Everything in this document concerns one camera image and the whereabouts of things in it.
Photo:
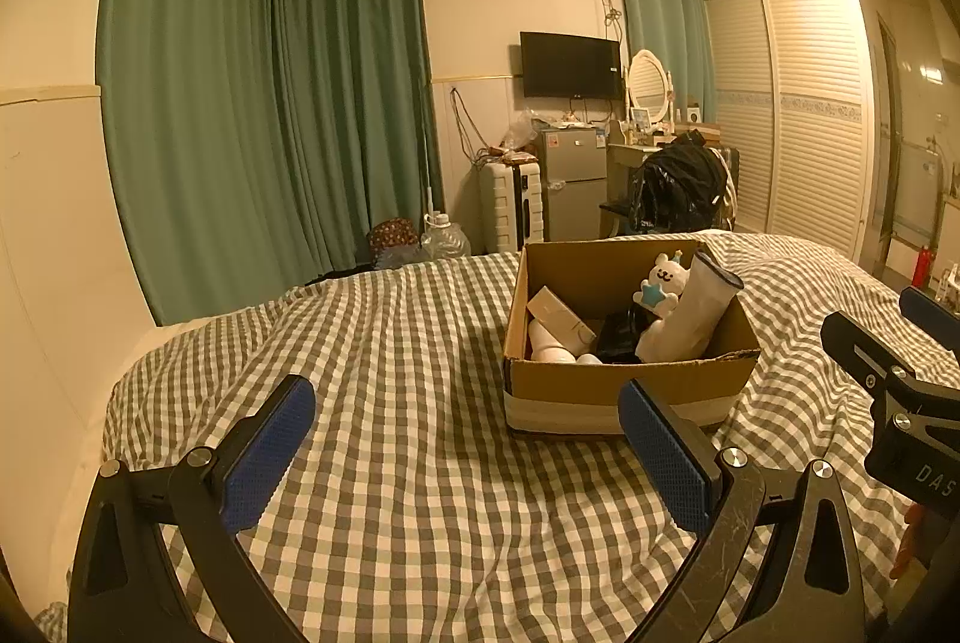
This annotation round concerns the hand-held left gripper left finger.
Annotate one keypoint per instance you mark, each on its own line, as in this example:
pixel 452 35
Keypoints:
pixel 266 455

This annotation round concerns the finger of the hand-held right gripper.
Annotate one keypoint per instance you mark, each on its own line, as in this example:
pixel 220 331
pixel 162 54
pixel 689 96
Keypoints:
pixel 859 339
pixel 934 317

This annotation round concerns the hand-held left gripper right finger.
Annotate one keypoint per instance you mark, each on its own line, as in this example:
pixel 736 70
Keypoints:
pixel 667 455

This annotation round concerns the cardboard box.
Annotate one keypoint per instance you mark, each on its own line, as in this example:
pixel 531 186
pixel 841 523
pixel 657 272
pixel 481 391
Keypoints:
pixel 600 388

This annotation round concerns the small white bottle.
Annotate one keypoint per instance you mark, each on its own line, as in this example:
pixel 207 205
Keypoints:
pixel 589 359
pixel 549 343

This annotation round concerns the black pouch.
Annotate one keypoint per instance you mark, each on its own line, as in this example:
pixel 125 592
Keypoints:
pixel 622 335

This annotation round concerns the white sock with dark cuff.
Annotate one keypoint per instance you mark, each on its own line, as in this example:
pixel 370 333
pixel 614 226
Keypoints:
pixel 686 328

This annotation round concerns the white plush toy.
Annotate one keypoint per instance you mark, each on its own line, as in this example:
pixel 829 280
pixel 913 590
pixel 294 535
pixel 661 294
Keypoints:
pixel 664 287

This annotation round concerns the white rectangular box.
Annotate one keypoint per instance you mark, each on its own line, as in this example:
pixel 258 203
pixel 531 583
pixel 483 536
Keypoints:
pixel 559 311

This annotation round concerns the person's right hand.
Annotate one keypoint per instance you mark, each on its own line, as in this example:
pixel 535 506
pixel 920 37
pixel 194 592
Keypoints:
pixel 909 542

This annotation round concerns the rack with bottles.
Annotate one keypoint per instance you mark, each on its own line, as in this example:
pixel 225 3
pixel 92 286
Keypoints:
pixel 951 287

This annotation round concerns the red fire extinguisher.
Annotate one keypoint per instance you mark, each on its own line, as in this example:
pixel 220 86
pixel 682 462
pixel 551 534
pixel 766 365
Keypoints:
pixel 921 266

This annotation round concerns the checkered bed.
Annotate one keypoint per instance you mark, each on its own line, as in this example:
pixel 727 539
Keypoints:
pixel 390 373

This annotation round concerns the white louvred wardrobe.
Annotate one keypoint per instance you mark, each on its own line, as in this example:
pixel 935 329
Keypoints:
pixel 810 111

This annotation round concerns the black jacket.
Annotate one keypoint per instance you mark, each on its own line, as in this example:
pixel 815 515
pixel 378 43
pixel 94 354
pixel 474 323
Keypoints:
pixel 679 182

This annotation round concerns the patterned round bag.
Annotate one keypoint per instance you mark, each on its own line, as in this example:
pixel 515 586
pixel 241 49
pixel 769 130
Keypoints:
pixel 394 238

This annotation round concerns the clear water jug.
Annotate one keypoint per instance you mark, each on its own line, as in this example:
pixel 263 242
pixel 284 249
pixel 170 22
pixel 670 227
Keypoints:
pixel 445 242

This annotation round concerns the small silver fridge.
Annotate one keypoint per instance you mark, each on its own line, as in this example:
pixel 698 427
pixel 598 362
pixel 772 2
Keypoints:
pixel 574 186

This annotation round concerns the white suitcase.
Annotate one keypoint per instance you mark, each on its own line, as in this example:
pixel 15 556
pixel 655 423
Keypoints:
pixel 510 208

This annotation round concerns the wooden vanity desk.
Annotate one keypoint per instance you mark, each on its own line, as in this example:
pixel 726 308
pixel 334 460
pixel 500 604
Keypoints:
pixel 621 156

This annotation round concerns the white oval mirror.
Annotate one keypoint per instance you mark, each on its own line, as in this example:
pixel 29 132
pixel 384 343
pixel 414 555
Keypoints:
pixel 647 81

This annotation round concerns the large green curtain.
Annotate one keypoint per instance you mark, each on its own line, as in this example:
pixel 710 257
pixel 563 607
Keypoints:
pixel 262 103

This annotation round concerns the clear plastic bag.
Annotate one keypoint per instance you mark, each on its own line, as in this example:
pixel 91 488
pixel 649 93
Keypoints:
pixel 521 129

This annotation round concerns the narrow teal curtain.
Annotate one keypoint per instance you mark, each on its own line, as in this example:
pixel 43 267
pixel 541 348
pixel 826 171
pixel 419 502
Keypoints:
pixel 664 13

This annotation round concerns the white wall appliance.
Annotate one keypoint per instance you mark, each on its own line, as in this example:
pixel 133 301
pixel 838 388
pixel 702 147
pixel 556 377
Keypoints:
pixel 919 189

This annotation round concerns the small photo frame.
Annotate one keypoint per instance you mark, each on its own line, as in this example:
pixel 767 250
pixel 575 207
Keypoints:
pixel 640 118

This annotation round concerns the black wall television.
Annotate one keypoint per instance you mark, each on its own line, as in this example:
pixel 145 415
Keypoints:
pixel 571 64

